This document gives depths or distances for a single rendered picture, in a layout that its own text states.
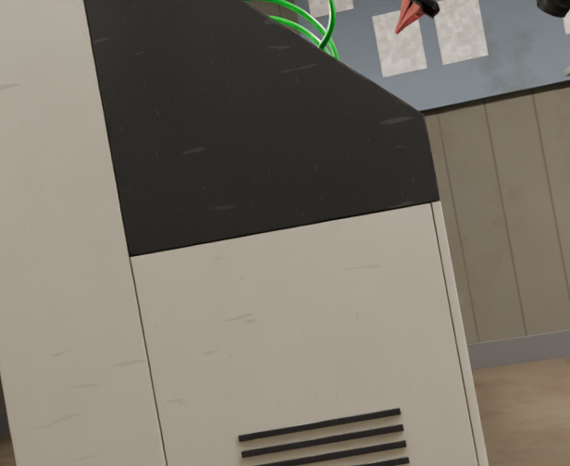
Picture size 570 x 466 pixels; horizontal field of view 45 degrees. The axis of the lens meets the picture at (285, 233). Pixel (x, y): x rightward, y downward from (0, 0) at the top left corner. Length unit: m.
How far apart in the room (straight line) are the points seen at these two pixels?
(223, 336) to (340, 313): 0.22
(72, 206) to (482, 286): 2.42
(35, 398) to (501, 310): 2.48
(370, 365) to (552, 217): 2.26
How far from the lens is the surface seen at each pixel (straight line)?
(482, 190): 3.41
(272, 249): 1.27
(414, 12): 1.67
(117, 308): 1.32
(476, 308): 3.43
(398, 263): 1.28
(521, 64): 3.47
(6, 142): 1.40
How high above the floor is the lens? 0.77
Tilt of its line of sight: level
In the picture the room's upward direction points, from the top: 10 degrees counter-clockwise
